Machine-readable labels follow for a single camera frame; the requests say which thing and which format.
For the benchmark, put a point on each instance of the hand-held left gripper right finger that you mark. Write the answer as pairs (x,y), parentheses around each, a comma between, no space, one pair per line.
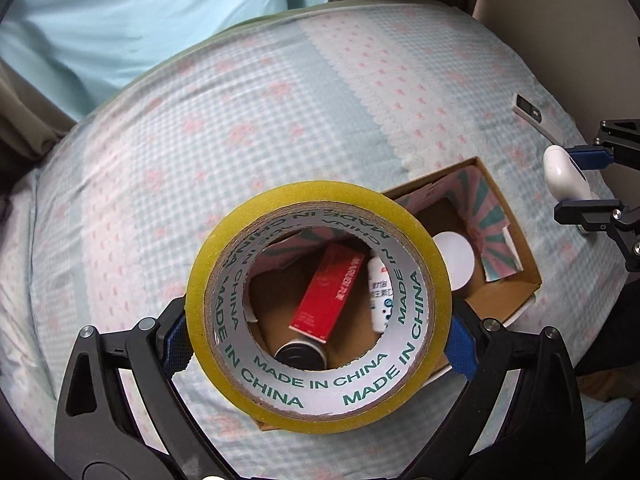
(460,350)

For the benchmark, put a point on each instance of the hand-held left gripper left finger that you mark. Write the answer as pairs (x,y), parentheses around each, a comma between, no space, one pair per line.
(175,345)

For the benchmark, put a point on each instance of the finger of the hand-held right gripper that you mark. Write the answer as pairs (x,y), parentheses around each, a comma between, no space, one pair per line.
(592,156)
(590,210)

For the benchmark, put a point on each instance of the white oval device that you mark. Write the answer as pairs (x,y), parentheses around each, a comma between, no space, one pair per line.
(562,172)

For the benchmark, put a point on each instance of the cardboard box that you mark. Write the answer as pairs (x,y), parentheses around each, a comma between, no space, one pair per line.
(520,260)

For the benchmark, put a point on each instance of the white round lid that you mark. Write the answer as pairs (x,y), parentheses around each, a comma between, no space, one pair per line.
(457,260)

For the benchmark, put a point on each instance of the white ointment tube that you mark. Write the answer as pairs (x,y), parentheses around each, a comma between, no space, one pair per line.
(380,300)

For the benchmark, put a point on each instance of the small dark-lidded jar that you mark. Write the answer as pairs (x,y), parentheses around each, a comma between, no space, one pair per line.
(300,355)

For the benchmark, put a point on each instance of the small red carton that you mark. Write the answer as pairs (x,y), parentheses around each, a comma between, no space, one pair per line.
(325,295)

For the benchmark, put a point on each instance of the yellow tape roll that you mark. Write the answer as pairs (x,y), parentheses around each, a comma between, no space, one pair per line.
(300,195)

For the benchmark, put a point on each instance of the white stick thermometer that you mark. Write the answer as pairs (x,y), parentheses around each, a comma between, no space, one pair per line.
(537,117)

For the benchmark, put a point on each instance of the person's dark pants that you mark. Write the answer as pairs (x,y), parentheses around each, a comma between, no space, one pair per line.
(615,335)

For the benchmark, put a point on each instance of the bed with floral checked sheet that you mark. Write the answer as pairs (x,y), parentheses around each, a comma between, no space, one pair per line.
(250,110)

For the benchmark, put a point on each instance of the light blue hanging cloth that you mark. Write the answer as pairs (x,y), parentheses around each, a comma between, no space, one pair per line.
(125,25)

